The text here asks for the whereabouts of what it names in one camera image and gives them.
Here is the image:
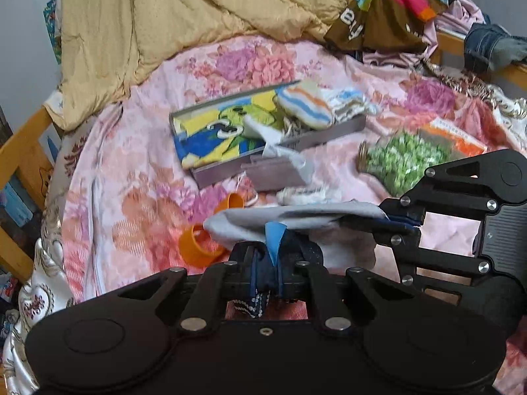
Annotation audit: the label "grey flat packet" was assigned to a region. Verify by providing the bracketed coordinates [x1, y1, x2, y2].
[241, 154, 307, 192]

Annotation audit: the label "teal wall poster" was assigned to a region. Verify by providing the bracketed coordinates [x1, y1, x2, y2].
[43, 0, 62, 64]

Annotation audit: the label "blue jeans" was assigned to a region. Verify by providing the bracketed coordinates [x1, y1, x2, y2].
[464, 22, 527, 72]

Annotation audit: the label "white drawstring bag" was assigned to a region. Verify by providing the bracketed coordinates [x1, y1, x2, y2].
[277, 185, 342, 206]

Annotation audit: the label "striped white sock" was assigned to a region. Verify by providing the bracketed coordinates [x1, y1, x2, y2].
[275, 83, 335, 129]

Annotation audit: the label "small orange cup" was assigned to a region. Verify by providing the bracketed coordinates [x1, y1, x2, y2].
[222, 192, 246, 211]

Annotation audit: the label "brown multicoloured garment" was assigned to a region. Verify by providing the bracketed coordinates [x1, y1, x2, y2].
[323, 0, 458, 54]

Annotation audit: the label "grey beige knit sock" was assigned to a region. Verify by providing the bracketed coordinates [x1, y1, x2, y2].
[280, 115, 314, 141]

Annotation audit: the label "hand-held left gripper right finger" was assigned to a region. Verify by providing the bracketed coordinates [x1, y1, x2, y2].
[265, 222, 416, 335]

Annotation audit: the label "beige quilted blanket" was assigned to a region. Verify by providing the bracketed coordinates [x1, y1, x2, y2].
[43, 0, 355, 132]

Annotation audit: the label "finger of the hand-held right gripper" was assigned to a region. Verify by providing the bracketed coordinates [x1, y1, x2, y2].
[379, 149, 512, 224]
[371, 226, 495, 310]

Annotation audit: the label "orange plastic cup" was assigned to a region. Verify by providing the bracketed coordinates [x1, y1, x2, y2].
[178, 223, 226, 267]

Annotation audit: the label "black striped sock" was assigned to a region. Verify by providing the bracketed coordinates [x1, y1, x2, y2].
[228, 232, 326, 319]

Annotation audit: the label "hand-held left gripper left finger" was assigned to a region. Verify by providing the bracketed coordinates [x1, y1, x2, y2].
[117, 243, 265, 335]

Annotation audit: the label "grey box with cartoon print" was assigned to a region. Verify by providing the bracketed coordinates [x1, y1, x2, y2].
[169, 80, 367, 190]

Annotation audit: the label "pale pink clothing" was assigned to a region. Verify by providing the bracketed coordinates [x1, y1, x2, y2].
[362, 0, 486, 75]

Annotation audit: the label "light grey cloth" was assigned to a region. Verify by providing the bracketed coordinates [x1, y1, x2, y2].
[203, 201, 390, 272]

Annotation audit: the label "white towel with blue stripe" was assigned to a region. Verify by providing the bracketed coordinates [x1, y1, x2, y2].
[327, 88, 379, 118]

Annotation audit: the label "wooden bed rail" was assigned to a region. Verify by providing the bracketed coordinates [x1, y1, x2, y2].
[0, 105, 52, 282]
[436, 33, 527, 99]

